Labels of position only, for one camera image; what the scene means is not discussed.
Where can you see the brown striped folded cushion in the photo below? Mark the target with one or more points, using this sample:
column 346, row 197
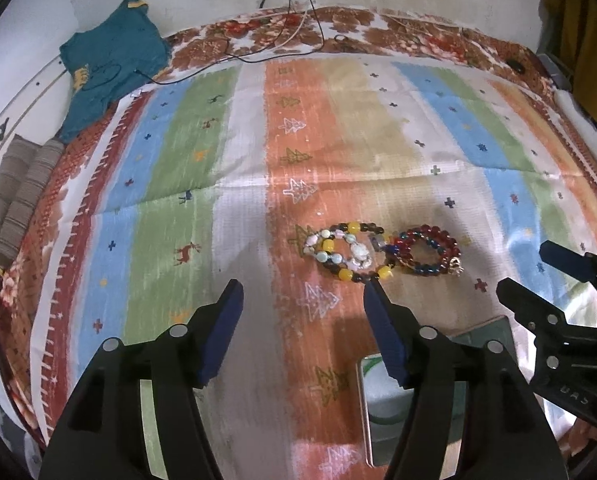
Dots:
column 13, row 195

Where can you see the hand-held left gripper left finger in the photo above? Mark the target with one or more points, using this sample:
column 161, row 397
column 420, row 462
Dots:
column 223, row 330

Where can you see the metal tin box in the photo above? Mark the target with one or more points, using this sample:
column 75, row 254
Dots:
column 376, row 410

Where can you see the white rolled cloth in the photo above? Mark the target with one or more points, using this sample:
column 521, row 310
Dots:
column 586, row 127

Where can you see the teal garment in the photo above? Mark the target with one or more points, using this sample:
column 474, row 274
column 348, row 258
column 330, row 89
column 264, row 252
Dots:
column 113, row 45

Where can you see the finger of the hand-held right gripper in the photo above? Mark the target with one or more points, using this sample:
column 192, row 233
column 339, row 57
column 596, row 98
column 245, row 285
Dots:
column 573, row 262
column 528, row 305

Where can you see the yellow hanging cloth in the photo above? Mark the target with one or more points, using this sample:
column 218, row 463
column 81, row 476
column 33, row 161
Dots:
column 578, row 20

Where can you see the brown floral bed sheet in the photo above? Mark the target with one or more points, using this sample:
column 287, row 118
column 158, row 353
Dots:
column 203, row 45

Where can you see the striped printed blanket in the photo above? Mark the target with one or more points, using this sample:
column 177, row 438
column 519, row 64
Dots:
column 178, row 160

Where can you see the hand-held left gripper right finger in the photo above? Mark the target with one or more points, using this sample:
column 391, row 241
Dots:
column 386, row 340

